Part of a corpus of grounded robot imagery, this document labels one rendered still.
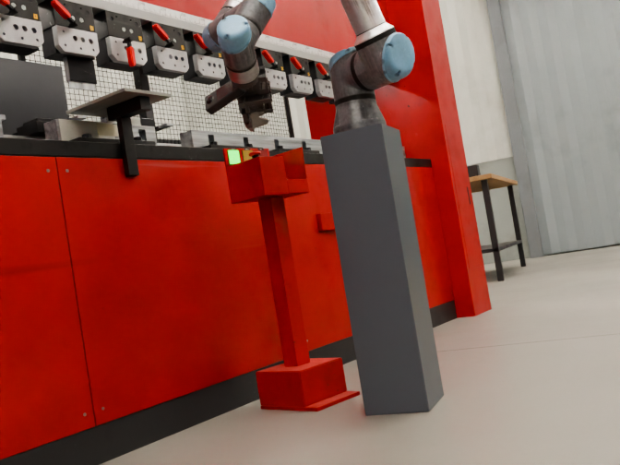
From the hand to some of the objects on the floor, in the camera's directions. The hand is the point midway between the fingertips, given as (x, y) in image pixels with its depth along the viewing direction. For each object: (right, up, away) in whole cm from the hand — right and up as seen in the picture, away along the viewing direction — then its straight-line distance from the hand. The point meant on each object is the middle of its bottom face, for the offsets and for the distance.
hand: (249, 127), depth 188 cm
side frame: (+77, -78, +228) cm, 253 cm away
